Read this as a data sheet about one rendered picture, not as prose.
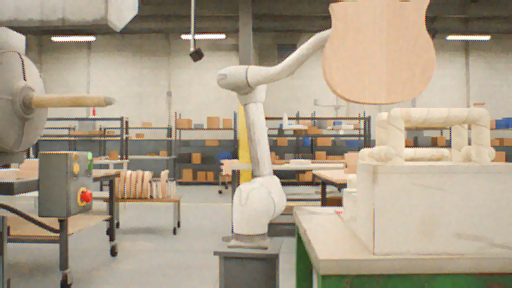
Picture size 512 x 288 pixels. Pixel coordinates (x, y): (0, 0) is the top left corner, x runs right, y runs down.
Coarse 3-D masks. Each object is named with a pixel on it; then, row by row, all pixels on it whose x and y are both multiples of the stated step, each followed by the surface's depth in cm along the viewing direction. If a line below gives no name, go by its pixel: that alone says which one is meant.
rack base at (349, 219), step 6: (348, 198) 90; (354, 198) 83; (348, 204) 90; (354, 204) 83; (348, 210) 90; (354, 210) 83; (348, 216) 90; (354, 216) 83; (348, 222) 90; (354, 222) 83; (354, 228) 83
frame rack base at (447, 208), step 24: (360, 168) 77; (384, 168) 67; (408, 168) 67; (432, 168) 66; (456, 168) 66; (480, 168) 66; (504, 168) 66; (360, 192) 77; (384, 192) 67; (408, 192) 67; (432, 192) 66; (456, 192) 66; (480, 192) 66; (504, 192) 66; (360, 216) 77; (384, 216) 67; (408, 216) 66; (432, 216) 66; (456, 216) 66; (480, 216) 66; (504, 216) 66; (360, 240) 77; (384, 240) 67; (408, 240) 66; (432, 240) 66; (456, 240) 66; (480, 240) 66; (504, 240) 66
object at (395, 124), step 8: (392, 120) 68; (400, 120) 68; (392, 128) 68; (400, 128) 68; (392, 136) 68; (400, 136) 68; (392, 144) 68; (400, 144) 68; (400, 152) 68; (392, 160) 68; (400, 160) 68
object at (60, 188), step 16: (48, 160) 106; (64, 160) 106; (80, 160) 113; (48, 176) 106; (64, 176) 106; (80, 176) 113; (48, 192) 106; (64, 192) 106; (80, 192) 112; (48, 208) 106; (64, 208) 106; (80, 208) 112; (64, 224) 110
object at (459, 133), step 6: (456, 126) 76; (462, 126) 75; (456, 132) 76; (462, 132) 75; (456, 138) 76; (462, 138) 75; (456, 144) 76; (462, 144) 75; (456, 150) 76; (456, 156) 76
